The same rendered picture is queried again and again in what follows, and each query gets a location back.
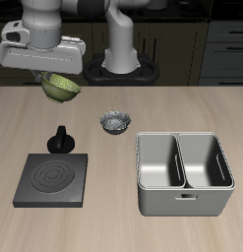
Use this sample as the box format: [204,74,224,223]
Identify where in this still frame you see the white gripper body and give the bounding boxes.
[0,35,87,75]

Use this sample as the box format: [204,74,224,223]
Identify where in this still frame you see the white two-bin basket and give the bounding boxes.
[135,131,236,218]

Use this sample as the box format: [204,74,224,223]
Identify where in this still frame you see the dark kitchen cupboards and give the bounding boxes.
[0,0,243,88]

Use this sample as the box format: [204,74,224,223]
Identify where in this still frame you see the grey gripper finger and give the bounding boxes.
[30,69,45,84]

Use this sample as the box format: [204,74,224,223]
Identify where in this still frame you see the round black stove knob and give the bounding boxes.
[46,125,76,155]

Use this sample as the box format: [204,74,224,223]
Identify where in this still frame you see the small grey fluted dish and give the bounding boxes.
[99,110,132,136]

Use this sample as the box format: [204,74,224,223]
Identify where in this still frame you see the dark grey stove plate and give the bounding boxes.
[12,153,89,209]

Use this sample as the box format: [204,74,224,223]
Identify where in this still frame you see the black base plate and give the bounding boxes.
[82,52,160,83]

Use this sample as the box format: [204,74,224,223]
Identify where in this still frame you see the green bowl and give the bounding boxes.
[40,72,83,104]

